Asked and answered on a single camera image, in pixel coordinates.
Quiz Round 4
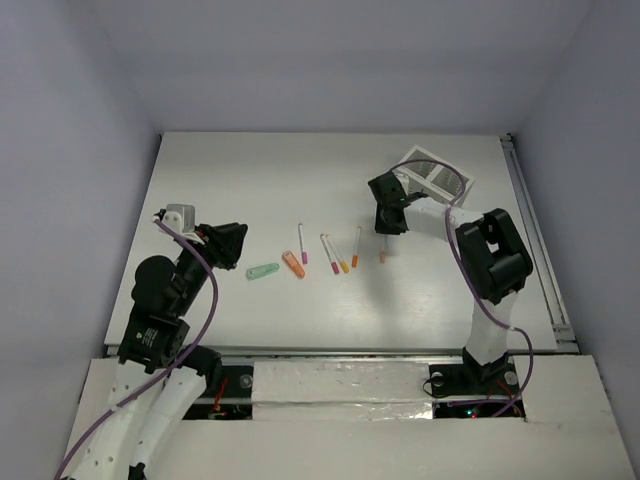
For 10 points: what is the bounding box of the pink capped white marker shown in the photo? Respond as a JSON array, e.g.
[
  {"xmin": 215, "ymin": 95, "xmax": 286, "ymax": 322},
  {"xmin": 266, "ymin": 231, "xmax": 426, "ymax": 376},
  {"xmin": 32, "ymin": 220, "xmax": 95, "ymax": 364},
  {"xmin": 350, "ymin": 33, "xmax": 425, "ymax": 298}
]
[{"xmin": 320, "ymin": 234, "xmax": 340, "ymax": 275}]

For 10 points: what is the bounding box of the orange utility knife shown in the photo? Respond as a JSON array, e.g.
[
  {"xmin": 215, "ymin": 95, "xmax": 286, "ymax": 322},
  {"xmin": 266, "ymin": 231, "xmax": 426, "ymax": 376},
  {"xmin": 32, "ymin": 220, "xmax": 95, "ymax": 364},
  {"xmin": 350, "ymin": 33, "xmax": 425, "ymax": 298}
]
[{"xmin": 282, "ymin": 251, "xmax": 306, "ymax": 279}]

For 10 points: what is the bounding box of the purple capped white marker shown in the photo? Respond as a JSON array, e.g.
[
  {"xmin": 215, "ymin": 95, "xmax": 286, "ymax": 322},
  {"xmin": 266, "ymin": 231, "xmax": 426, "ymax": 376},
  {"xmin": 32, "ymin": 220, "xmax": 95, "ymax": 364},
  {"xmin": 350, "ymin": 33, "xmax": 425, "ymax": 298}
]
[{"xmin": 297, "ymin": 223, "xmax": 308, "ymax": 265}]

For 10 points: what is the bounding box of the green utility knife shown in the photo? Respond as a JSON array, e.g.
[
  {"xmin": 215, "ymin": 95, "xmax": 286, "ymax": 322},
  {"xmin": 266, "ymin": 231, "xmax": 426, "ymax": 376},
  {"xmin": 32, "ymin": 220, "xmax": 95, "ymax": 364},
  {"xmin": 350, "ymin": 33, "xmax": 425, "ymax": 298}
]
[{"xmin": 246, "ymin": 263, "xmax": 280, "ymax": 281}]

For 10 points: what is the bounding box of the yellow capped white marker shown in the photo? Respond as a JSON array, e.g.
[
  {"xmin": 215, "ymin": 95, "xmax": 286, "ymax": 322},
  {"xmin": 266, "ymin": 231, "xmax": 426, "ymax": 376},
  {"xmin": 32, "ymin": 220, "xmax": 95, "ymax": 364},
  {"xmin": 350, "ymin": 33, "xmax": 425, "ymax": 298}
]
[{"xmin": 325, "ymin": 234, "xmax": 349, "ymax": 274}]

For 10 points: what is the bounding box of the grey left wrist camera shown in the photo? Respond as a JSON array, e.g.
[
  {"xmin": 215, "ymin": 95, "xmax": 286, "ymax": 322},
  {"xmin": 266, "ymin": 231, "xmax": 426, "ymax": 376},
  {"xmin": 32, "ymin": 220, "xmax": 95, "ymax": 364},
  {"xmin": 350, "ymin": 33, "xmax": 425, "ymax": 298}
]
[{"xmin": 152, "ymin": 204, "xmax": 196, "ymax": 236}]

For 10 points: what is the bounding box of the orange capped white marker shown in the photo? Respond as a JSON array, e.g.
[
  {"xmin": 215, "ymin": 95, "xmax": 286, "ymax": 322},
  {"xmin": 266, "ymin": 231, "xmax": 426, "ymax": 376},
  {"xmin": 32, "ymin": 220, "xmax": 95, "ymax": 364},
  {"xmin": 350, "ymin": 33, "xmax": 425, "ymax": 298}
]
[{"xmin": 351, "ymin": 226, "xmax": 362, "ymax": 269}]

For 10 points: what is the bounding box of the aluminium side rail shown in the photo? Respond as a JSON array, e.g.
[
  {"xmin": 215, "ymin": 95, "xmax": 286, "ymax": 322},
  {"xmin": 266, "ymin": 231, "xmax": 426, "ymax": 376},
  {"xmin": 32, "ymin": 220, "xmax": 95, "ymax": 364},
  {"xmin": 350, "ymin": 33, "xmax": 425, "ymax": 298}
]
[{"xmin": 500, "ymin": 134, "xmax": 580, "ymax": 354}]

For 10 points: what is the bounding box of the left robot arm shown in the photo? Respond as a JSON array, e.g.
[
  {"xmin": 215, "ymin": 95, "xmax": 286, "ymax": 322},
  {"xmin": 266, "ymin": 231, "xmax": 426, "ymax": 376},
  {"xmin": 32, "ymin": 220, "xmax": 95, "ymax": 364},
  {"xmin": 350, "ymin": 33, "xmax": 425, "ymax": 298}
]
[{"xmin": 56, "ymin": 215, "xmax": 248, "ymax": 479}]

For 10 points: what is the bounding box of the white foam front block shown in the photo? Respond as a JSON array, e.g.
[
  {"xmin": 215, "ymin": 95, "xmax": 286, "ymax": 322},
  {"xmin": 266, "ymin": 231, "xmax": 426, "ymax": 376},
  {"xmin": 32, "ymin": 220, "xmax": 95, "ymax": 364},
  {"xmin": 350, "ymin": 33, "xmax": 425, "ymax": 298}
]
[{"xmin": 251, "ymin": 360, "xmax": 433, "ymax": 422}]

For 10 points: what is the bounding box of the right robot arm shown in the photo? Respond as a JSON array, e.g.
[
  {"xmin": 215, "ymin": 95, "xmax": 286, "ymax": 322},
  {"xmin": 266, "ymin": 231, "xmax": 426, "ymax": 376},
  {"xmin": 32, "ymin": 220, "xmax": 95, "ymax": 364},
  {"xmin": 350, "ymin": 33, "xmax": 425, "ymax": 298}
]
[{"xmin": 368, "ymin": 172, "xmax": 533, "ymax": 399}]

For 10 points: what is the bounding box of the white slotted organizer box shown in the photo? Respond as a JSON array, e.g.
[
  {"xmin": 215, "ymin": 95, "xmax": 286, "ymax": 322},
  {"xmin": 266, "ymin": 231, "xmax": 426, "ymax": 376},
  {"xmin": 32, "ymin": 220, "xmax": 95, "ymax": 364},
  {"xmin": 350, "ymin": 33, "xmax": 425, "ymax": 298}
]
[{"xmin": 393, "ymin": 145, "xmax": 475, "ymax": 207}]

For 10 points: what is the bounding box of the peach capped white marker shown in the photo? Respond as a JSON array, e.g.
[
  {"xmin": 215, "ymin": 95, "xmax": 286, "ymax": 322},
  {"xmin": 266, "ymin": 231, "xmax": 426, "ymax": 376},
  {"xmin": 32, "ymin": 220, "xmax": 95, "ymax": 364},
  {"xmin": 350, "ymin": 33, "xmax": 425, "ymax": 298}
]
[{"xmin": 379, "ymin": 235, "xmax": 387, "ymax": 264}]

